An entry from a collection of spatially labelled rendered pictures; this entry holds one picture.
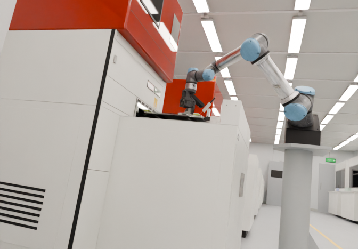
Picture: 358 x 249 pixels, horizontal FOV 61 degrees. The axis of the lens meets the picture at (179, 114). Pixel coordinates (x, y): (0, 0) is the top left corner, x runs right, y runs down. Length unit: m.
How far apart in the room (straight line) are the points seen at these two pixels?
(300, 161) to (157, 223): 0.91
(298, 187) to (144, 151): 0.91
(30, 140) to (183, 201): 0.81
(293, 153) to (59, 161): 1.29
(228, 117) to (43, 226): 1.01
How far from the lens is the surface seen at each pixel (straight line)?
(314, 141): 1.96
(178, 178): 1.48
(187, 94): 1.98
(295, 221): 1.91
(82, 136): 1.50
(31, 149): 1.66
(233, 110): 1.55
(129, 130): 1.61
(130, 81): 1.75
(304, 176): 1.92
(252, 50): 1.71
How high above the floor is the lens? 0.53
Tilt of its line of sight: 12 degrees up
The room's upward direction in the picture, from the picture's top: 8 degrees clockwise
